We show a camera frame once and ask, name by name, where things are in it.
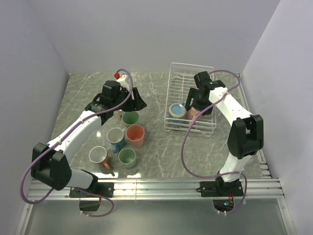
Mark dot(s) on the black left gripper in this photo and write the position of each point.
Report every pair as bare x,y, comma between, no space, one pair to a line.
137,104

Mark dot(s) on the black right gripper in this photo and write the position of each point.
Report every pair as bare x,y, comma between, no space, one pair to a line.
192,94

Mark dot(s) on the green tumbler cup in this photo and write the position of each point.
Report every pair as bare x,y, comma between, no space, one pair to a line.
130,118

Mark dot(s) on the pink faceted mug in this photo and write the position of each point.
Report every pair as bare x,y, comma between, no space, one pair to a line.
192,114

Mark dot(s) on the steel and brown cup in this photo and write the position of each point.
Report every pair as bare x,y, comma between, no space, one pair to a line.
118,114

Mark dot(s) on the blue butterfly mug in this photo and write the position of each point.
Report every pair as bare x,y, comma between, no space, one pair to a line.
177,113

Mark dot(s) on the coral pink tumbler cup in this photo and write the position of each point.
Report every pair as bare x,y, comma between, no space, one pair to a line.
135,134

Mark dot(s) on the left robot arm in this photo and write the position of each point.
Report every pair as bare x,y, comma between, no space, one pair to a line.
50,161

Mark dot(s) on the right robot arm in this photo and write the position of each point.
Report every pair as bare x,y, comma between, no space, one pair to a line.
246,136

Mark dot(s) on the blue mug grey interior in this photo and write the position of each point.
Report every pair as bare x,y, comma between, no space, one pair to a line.
116,138

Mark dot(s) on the small green cup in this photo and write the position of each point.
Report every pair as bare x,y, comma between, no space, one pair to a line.
127,157

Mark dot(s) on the orange mug grey interior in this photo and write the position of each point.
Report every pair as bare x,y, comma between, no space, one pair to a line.
98,155

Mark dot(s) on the white wire dish rack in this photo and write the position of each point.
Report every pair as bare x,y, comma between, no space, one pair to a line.
181,79

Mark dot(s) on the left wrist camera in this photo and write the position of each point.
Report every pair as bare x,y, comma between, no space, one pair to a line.
124,80

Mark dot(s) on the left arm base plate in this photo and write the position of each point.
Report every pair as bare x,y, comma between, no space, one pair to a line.
100,188

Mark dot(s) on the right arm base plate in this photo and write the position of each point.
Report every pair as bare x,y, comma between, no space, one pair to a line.
219,188

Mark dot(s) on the aluminium rail frame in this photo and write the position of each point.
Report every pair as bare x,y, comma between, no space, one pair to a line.
158,196

